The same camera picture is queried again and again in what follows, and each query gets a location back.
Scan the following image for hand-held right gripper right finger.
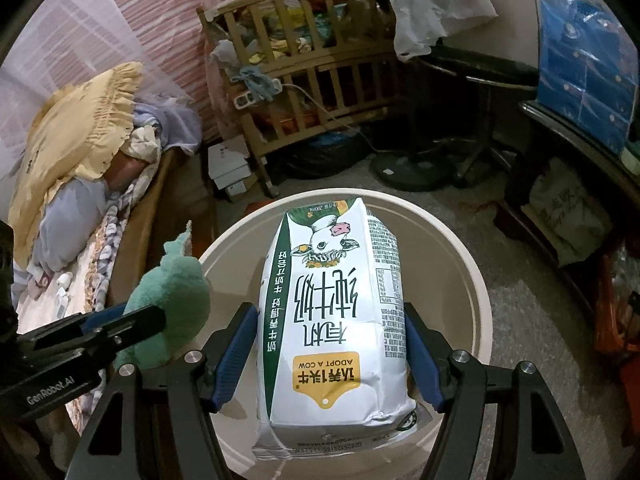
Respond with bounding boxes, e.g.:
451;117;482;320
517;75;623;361
404;302;586;480

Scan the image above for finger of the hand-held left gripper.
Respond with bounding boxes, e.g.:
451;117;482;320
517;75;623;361
16;304;168;362

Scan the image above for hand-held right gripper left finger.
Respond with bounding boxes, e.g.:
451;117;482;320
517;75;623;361
67;301;261;480

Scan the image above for pale green plush toy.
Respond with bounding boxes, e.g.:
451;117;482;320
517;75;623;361
114;220;212;372

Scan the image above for white plastic bucket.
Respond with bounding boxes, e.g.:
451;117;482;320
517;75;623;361
197;195;494;479

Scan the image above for white and green milk carton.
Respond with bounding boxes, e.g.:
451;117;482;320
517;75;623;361
252;195;419;461

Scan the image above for floral quilt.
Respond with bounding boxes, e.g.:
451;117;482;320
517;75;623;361
74;149;167;312

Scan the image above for grey blue blanket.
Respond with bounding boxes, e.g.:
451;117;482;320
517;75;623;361
39;179;119;272

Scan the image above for dark round fan base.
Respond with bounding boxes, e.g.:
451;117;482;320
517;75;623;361
369;152;472;193

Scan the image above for white cardboard boxes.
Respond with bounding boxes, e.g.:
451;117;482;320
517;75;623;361
206;141;254;204

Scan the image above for red orange bag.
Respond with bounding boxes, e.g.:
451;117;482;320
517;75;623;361
594;249;640;412

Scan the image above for yellow ruffled pillow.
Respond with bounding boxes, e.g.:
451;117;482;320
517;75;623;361
9;62;144;262

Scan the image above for dark wooden cabinet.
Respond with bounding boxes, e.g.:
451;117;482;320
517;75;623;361
494;100;640;313

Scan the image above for white printed bag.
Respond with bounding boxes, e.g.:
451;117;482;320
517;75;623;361
528;169;614;269

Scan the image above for lilac cloth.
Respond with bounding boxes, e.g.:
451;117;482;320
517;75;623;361
131;99;204;154

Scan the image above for black bag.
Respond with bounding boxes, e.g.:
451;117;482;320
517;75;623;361
279;134;374;182

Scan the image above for blue knotted cloth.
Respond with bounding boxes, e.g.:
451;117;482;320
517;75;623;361
231;64;284;104

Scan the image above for pink striped sheet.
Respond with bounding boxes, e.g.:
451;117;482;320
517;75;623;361
99;0;227;142

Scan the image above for pale green box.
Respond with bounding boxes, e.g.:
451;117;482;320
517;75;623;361
622;137;640;172

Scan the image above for round black table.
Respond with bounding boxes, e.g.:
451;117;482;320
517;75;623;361
416;41;539;189

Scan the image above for white mosquito net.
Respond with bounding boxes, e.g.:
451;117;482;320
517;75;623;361
0;0;202;153

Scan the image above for wooden crib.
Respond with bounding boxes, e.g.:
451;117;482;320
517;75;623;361
196;0;432;199

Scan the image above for pink sheer cloth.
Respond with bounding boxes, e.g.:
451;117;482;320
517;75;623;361
199;0;242;147

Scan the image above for blue tissue pack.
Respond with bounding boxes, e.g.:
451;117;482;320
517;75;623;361
536;0;640;157

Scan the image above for pile of colourful clothes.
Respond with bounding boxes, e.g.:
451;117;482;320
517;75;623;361
234;0;397;62

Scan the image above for white plastic bag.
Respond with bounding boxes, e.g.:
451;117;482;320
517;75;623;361
351;0;497;62

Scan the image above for white box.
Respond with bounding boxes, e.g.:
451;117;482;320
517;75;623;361
439;0;544;54

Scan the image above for wooden bed frame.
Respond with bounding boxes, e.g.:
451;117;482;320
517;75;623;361
106;146;222;307

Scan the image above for white cable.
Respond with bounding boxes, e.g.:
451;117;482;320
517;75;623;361
279;82;382;154

